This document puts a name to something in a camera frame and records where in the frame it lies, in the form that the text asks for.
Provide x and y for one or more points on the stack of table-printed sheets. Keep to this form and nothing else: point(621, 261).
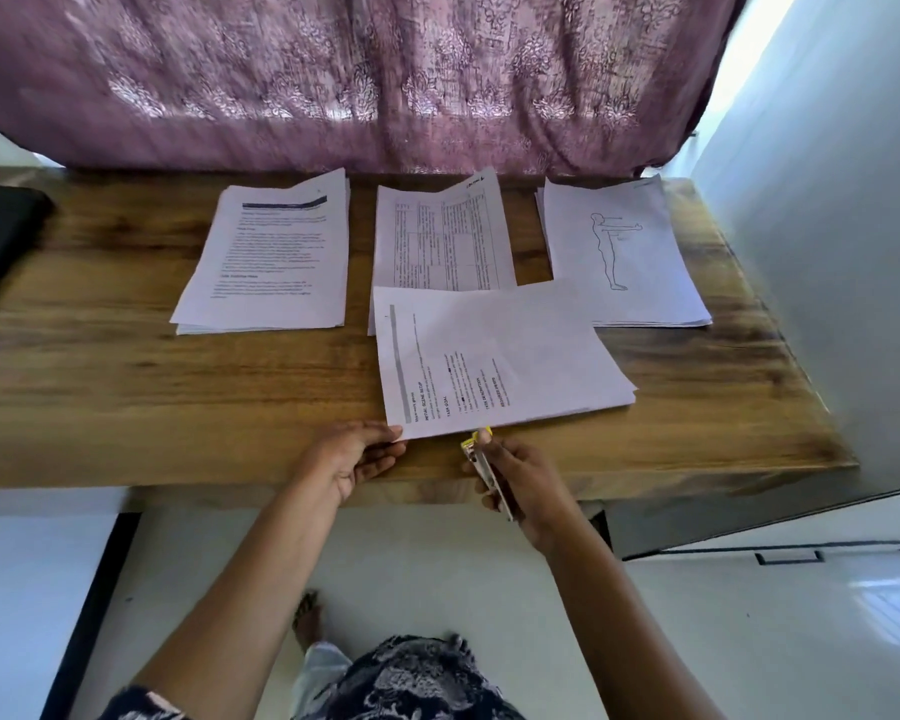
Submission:
point(443, 232)

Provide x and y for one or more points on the body figure paper stack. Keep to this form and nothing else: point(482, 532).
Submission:
point(630, 255)

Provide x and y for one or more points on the person's left hand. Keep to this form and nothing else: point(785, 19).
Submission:
point(353, 457)

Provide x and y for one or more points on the person's right hand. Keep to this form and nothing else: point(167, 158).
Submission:
point(537, 495)

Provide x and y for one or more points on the person's bare foot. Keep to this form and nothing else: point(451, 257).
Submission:
point(309, 622)

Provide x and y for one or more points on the person's right forearm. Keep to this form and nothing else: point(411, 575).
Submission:
point(630, 630)

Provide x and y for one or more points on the silver yellow black stapler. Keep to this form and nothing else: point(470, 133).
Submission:
point(480, 460)

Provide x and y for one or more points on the person's left forearm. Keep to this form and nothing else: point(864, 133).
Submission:
point(240, 607)

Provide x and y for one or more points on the black table leg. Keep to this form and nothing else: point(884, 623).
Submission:
point(600, 529)
point(90, 622)

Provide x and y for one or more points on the black folder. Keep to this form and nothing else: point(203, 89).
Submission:
point(0, 240)

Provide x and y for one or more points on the pink patterned curtain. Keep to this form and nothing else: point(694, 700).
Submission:
point(345, 82)

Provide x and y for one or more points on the stack of printed papers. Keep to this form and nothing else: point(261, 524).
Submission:
point(495, 360)

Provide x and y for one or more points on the stack with dark header bar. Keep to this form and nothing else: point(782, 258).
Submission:
point(263, 255)

